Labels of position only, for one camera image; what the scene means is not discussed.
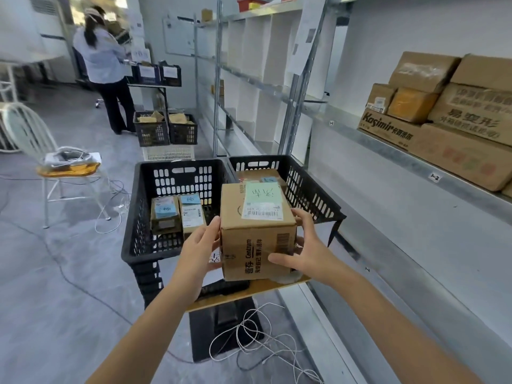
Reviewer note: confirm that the person's left hand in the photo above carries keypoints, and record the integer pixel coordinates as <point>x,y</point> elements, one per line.
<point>194,255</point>

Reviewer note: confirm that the person's right hand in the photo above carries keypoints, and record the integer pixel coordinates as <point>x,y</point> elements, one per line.
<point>316,255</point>

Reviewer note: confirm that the person's left thumb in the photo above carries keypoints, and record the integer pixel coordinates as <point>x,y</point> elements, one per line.
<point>212,231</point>

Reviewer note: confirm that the person's right thumb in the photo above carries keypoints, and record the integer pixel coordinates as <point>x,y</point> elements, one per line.
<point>304,223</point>

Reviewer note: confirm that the cardboard box with green label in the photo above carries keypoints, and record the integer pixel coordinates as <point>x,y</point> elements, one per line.
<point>256,239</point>

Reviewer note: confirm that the person's right forearm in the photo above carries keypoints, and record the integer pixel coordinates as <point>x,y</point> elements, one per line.
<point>400,335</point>

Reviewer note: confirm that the person's left forearm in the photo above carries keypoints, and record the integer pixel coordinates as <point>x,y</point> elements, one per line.
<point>148,335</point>

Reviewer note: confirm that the small box with white label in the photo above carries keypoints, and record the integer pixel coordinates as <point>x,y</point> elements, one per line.
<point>192,213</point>

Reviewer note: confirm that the black plastic crate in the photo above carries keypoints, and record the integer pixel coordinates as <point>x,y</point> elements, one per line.
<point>308,187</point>
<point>168,179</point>

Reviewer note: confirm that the small box with blue label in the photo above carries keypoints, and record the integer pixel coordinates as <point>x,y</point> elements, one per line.
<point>164,213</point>

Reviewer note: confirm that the brown box with blue sticker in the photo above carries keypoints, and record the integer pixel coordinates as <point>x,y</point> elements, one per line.
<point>256,175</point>

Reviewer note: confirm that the wooden cart shelf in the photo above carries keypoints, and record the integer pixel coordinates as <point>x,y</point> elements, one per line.
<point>244,293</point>

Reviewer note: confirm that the white plastic basket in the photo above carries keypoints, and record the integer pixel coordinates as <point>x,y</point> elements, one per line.
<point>168,152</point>

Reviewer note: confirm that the black cart base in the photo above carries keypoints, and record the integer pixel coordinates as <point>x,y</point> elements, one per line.
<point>224,327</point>

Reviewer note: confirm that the black crate with parcels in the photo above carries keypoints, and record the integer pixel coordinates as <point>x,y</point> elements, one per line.
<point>183,129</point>
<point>151,129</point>

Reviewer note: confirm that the metal shelving unit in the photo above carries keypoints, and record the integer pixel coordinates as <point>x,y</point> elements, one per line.
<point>360,127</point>

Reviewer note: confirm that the flat cardboard box black print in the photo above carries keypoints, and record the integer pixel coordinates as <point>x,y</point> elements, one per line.
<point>388,127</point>

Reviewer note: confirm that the small cardboard box white label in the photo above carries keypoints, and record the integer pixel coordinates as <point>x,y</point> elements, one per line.
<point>380,99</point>

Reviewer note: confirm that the yellow seat cushion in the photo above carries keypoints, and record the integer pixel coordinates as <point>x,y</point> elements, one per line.
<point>68,170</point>

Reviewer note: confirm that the yellow taped cardboard box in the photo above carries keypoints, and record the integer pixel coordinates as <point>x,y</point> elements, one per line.
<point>412,104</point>

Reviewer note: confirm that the dark blue crate with paper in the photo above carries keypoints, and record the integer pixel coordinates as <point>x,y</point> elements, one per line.
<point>170,75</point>
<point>147,73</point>

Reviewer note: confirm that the large cardboard box red print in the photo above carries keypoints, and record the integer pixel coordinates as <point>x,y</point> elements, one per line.
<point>460,157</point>

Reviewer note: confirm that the white paper sheet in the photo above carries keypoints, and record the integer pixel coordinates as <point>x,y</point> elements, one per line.
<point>308,31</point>

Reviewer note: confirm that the plain brown cardboard box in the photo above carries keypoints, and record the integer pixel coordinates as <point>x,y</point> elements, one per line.
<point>484,71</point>
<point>424,71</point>

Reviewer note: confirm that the large cardboard box grey print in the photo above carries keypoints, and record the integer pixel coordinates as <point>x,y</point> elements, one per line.
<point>472,113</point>

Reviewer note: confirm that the white metal chair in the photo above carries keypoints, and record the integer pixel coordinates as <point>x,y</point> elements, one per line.
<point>28,131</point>

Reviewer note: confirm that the red plastic bin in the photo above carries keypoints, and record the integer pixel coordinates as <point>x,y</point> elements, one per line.
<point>251,3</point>

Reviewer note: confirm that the white standing cabinet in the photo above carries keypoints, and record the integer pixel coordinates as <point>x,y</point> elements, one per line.
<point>54,35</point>

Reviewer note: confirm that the white wall board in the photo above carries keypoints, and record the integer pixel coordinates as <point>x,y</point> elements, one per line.
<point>178,35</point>

